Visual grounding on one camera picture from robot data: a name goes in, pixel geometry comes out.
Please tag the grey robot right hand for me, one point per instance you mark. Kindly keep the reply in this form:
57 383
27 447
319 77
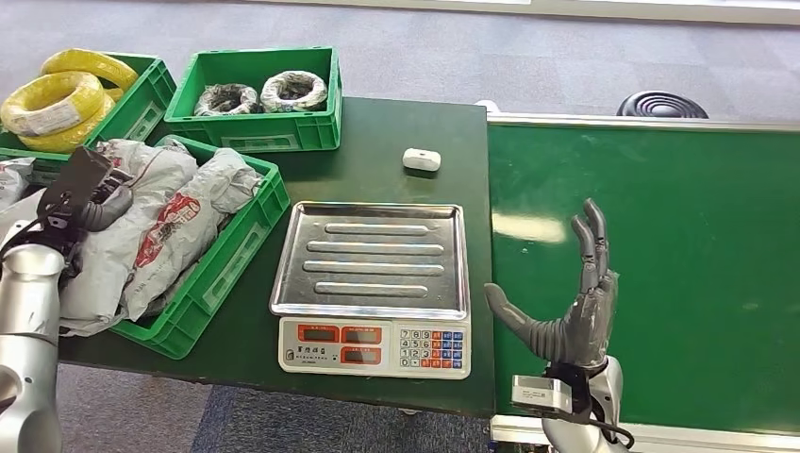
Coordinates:
584 331

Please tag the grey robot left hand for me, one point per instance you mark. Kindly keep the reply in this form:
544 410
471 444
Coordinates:
109 206

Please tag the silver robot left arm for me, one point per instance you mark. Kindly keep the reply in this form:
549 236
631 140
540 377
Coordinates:
28 350

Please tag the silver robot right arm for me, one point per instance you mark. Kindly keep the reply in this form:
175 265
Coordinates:
578 437

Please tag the large grey courier package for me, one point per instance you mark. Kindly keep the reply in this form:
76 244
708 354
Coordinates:
106 275

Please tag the grey package big red logo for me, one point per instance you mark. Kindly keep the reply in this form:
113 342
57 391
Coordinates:
169 244

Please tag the green conveyor belt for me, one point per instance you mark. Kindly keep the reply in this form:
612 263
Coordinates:
687 281

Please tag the crumpled grey courier package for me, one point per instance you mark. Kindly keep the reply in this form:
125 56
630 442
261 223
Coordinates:
228 178

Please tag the green crate holding yellow coils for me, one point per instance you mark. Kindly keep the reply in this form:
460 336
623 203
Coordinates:
137 115

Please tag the green crate holding packages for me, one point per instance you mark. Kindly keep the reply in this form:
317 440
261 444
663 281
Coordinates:
215 275

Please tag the green crate holding grey coils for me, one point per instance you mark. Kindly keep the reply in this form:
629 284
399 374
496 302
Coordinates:
256 130

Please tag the white electronic scale steel pan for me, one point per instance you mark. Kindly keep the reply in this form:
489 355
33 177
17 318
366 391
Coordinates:
372 269

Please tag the small white plastic case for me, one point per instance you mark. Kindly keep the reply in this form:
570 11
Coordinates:
421 159

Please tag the black ribbed round object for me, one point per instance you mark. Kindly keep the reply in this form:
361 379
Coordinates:
661 106

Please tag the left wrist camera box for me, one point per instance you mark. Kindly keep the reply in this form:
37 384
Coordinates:
75 184

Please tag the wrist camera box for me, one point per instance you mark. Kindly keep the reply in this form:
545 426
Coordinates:
540 394
75 184

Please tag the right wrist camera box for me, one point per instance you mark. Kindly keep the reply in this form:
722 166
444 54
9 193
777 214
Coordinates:
540 394

